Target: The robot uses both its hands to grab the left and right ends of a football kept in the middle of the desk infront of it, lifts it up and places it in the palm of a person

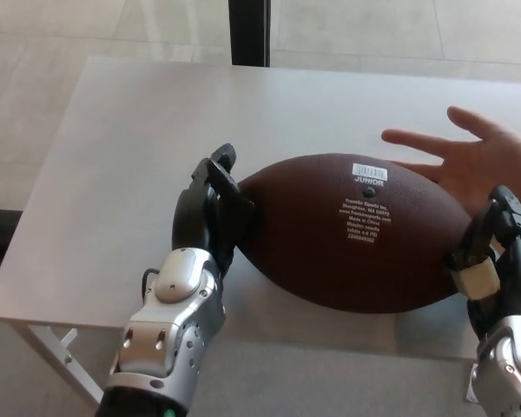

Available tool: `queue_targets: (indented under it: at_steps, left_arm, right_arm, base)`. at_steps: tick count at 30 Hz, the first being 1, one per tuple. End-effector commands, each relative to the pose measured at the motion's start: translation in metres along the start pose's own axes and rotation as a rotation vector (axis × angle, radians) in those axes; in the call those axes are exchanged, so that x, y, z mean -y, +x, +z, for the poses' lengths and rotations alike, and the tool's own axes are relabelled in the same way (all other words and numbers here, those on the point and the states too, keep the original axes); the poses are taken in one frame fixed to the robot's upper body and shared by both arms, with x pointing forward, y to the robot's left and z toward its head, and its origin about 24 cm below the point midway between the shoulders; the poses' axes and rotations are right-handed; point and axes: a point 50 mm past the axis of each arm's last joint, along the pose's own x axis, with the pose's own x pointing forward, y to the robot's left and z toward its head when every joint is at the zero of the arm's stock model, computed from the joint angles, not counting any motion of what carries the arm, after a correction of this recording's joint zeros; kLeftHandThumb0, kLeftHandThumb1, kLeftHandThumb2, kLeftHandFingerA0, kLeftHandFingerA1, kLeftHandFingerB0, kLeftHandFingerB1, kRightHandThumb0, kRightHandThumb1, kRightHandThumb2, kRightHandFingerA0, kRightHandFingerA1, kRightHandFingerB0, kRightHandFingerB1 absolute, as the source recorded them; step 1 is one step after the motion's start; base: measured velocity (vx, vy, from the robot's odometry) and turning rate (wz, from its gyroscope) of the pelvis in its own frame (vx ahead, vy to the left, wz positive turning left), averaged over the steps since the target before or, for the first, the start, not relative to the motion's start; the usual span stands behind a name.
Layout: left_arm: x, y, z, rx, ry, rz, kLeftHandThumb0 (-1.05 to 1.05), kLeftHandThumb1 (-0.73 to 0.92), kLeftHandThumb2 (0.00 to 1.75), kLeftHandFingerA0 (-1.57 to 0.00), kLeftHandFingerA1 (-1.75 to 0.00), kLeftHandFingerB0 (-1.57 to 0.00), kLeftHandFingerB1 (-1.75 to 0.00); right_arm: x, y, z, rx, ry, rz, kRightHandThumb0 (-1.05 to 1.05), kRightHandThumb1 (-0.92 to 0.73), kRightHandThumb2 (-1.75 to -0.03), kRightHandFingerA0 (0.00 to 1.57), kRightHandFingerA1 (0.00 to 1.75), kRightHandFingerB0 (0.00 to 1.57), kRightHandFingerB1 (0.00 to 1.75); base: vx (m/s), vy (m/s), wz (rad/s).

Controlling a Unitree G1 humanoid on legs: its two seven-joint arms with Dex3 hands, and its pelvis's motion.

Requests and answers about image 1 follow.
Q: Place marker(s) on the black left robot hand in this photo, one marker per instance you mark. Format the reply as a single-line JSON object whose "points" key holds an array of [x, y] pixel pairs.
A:
{"points": [[193, 217]]}

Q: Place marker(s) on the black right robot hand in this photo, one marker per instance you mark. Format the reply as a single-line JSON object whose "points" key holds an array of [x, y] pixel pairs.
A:
{"points": [[516, 260]]}

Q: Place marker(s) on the person's bare hand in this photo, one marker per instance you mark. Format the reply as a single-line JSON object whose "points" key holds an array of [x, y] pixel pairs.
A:
{"points": [[490, 165]]}

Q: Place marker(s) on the brown junior football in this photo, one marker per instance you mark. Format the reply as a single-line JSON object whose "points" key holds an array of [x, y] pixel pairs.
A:
{"points": [[330, 265]]}

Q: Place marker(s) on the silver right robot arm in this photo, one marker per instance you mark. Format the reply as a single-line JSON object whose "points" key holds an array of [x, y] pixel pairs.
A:
{"points": [[512, 369]]}

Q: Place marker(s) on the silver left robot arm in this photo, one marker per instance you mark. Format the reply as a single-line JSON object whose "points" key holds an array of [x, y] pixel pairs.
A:
{"points": [[156, 330]]}

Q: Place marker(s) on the black window frame post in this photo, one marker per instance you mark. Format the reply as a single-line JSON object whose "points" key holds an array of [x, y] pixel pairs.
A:
{"points": [[248, 30]]}

